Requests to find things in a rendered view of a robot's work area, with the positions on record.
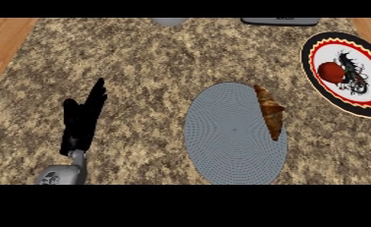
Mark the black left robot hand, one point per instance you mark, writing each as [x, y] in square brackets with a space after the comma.
[83, 116]

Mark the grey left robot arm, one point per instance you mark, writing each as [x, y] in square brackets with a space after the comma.
[65, 172]

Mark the round grey woven placemat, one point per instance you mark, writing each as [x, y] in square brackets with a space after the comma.
[232, 136]

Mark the red bell pepper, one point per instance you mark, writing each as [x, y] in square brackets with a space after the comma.
[332, 72]

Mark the patterned black-rimmed plate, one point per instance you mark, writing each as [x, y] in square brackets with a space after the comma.
[338, 70]

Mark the grey rounded object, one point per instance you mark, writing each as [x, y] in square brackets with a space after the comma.
[168, 21]

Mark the brown croissant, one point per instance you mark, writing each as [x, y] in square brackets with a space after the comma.
[270, 109]

